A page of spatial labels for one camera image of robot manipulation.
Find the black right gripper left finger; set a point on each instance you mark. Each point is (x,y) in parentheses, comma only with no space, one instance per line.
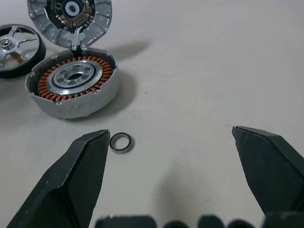
(71,185)

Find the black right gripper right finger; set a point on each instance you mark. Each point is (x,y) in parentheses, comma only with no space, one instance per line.
(270,171)

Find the grey motor housing with stator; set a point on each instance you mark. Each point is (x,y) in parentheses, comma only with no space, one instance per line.
(47,28)

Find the silver motor housing copper windings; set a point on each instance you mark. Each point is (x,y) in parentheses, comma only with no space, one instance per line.
(71,109)

